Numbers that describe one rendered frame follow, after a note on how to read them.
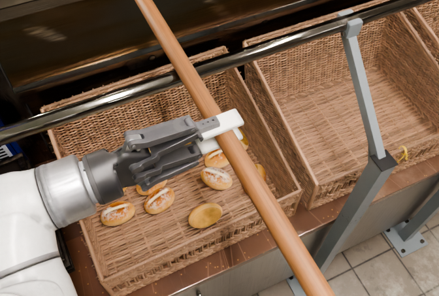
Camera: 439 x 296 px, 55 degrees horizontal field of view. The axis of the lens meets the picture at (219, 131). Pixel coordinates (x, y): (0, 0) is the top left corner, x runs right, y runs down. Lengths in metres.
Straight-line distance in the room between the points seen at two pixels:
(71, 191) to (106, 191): 0.04
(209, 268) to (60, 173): 0.69
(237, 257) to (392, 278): 0.88
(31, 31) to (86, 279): 0.65
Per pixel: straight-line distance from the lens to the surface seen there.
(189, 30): 1.17
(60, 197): 0.58
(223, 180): 1.23
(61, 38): 1.11
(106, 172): 0.58
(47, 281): 0.57
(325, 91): 1.54
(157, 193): 1.21
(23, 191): 0.59
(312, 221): 1.27
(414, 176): 1.44
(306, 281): 0.54
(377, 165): 0.95
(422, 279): 1.96
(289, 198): 1.12
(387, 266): 1.93
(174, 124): 0.58
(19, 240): 0.58
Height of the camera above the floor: 1.72
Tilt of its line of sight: 55 degrees down
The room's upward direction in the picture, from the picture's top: straight up
